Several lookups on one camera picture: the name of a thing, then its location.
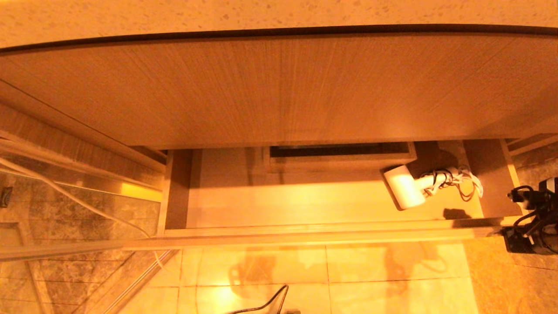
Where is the white hair dryer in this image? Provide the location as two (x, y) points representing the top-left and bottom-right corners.
(383, 165), (458, 211)

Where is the wooden vanity drawer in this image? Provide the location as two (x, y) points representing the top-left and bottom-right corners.
(122, 139), (530, 252)

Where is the wooden upper vanity front panel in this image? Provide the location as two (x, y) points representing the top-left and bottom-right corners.
(0, 33), (558, 151)

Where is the wooden vanity side panel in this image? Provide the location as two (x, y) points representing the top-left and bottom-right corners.
(0, 80), (168, 190)

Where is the black cable tie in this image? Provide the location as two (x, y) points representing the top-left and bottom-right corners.
(429, 169), (453, 189)
(453, 175), (477, 202)

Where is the thin black looped cable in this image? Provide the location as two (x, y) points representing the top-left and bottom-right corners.
(225, 284), (289, 314)

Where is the thin white cable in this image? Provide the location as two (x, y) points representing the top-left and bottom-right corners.
(0, 155), (168, 272)

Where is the glass shower screen pale frame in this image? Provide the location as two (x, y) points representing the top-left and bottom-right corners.
(0, 137), (180, 314)

